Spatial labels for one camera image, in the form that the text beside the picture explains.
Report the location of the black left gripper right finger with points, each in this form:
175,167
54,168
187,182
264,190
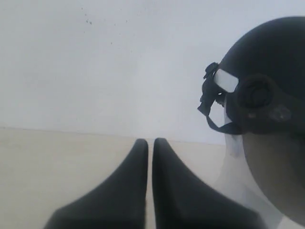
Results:
183,201

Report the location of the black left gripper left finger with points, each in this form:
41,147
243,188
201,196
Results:
119,202

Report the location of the black helmet with tinted visor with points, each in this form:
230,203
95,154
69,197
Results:
259,85

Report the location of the white mannequin head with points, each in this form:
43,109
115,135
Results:
266,174

